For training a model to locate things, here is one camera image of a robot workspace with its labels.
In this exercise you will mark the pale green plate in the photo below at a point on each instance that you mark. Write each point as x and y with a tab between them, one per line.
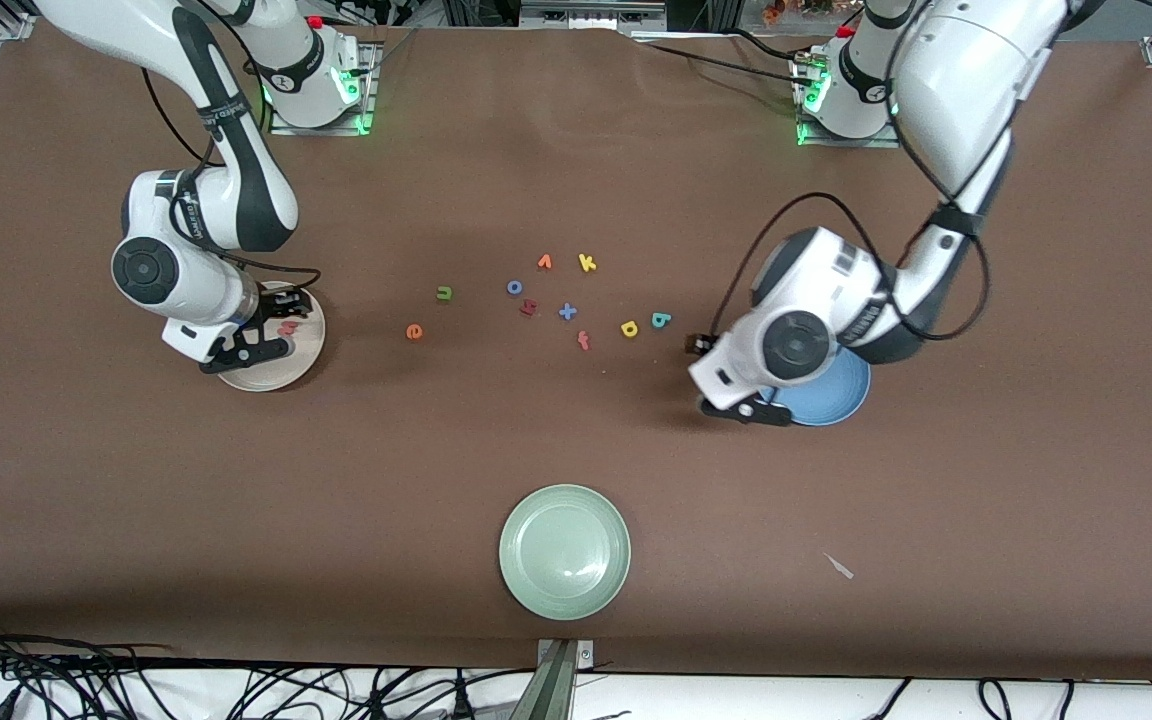
564	552

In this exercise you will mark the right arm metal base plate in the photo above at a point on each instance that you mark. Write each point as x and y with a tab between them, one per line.
321	130

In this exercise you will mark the brown table cover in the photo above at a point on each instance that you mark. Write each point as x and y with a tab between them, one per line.
576	440

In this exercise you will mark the teal letter b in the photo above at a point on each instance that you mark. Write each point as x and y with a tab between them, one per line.
660	321

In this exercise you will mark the blue plate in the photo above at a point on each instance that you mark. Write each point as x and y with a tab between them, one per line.
836	400

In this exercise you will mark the beige brown plate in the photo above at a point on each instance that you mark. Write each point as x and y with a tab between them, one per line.
286	365

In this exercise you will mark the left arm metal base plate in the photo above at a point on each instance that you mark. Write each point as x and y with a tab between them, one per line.
836	142

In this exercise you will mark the yellow letter k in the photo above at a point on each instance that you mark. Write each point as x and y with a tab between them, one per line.
585	263

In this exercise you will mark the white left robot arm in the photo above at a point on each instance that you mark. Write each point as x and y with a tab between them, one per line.
956	90

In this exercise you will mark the white paper scrap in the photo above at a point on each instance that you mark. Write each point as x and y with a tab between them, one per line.
840	567

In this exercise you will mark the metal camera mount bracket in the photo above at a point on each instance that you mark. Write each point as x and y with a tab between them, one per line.
558	680

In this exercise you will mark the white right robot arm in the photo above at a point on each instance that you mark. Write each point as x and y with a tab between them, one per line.
246	190

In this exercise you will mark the aluminium frame structure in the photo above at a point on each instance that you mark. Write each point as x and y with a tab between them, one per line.
586	15

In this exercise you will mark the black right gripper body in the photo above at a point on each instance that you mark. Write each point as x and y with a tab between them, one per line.
274	309

